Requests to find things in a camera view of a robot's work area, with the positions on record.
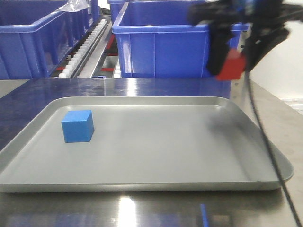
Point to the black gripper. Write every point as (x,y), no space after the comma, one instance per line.
(223,13)

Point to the blue foam cube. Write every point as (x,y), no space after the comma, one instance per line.
(78,126)

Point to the right blue plastic bin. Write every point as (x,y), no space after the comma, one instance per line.
(155,51)

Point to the blue plastic bin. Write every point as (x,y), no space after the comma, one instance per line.
(155,51)
(154,12)
(37,35)

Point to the red foam cube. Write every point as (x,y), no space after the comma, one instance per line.
(233,66)

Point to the clear plastic bag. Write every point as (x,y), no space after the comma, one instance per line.
(75,5)

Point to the grey metal tray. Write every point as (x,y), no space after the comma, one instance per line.
(140,144)

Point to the left blue plastic bin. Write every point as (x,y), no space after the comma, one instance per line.
(37,35)

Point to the rear blue plastic bin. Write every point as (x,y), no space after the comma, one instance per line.
(154,12)

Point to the white roller conveyor rail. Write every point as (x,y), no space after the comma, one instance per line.
(81,56)

